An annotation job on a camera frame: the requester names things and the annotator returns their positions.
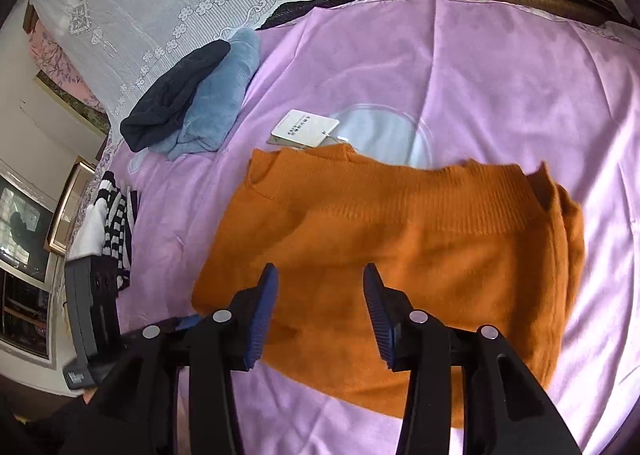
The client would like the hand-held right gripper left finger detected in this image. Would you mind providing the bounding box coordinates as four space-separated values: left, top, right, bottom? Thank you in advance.
92 262 279 455

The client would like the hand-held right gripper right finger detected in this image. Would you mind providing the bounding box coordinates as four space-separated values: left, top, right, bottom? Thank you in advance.
363 262 583 455

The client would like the orange knitted cardigan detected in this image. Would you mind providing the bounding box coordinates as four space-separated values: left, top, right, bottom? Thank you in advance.
191 142 587 431

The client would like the person's left forearm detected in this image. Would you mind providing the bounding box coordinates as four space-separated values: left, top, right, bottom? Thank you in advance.
0 385 168 455

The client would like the black white striped garment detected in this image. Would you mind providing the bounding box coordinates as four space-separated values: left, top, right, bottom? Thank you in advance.
95 174 141 293

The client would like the small framed picture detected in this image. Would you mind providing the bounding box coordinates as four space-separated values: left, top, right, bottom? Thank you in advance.
45 158 98 256

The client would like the white paper hang tag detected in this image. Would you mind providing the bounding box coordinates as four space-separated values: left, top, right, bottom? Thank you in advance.
268 108 341 151

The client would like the light blue fleece cloth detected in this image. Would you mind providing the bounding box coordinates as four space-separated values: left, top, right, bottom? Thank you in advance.
147 28 262 162

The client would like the dark navy cloth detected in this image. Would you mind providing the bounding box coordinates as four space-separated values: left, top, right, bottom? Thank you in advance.
120 39 232 153

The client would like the pink blanket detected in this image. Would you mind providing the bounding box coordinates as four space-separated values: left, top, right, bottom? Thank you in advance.
107 0 640 455

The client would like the pink floral bedding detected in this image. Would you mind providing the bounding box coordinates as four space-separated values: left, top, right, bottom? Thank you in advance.
27 2 108 116

